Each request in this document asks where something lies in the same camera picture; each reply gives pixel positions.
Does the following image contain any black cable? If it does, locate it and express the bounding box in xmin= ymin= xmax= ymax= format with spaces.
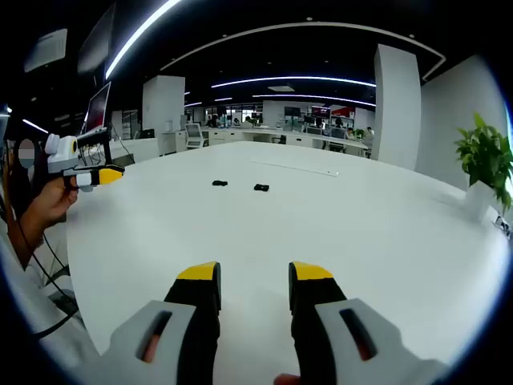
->
xmin=2 ymin=192 xmax=83 ymax=338

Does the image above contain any white low cabinet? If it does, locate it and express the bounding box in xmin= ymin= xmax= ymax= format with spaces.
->
xmin=159 ymin=130 xmax=188 ymax=156

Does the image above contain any person's left hand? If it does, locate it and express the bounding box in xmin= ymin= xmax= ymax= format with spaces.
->
xmin=24 ymin=176 xmax=81 ymax=229

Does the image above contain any small printed card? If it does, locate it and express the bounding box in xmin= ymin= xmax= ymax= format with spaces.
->
xmin=493 ymin=214 xmax=513 ymax=242

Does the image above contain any white plant pot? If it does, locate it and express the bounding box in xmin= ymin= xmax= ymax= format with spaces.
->
xmin=465 ymin=180 xmax=502 ymax=222

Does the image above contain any flat white strip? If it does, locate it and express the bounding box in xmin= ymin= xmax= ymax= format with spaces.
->
xmin=249 ymin=160 xmax=340 ymax=177

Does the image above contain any green potted plant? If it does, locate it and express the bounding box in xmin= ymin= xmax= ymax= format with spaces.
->
xmin=454 ymin=111 xmax=513 ymax=213

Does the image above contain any long ceiling light strip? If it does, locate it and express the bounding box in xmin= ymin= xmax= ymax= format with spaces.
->
xmin=104 ymin=0 xmax=182 ymax=79

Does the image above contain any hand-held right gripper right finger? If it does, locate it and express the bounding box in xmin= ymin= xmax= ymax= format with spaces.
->
xmin=288 ymin=261 xmax=450 ymax=385

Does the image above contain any black laptop stand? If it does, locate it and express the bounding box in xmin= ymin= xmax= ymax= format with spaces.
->
xmin=75 ymin=128 xmax=116 ymax=167

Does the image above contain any open laptop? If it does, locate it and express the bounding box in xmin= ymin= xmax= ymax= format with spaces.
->
xmin=81 ymin=81 xmax=113 ymax=136

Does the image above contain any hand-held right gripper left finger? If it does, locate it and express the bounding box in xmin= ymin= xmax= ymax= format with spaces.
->
xmin=94 ymin=261 xmax=222 ymax=385

